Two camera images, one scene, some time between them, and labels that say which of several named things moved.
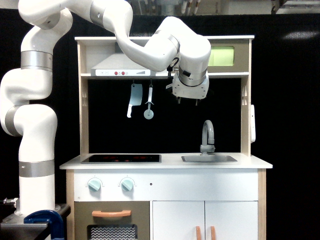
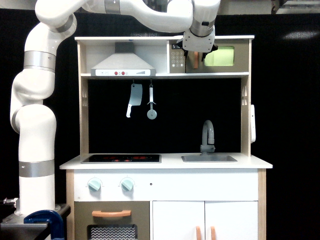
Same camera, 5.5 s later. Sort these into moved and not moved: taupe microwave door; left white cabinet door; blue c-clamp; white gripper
Moved: white gripper
Not moved: taupe microwave door; blue c-clamp; left white cabinet door
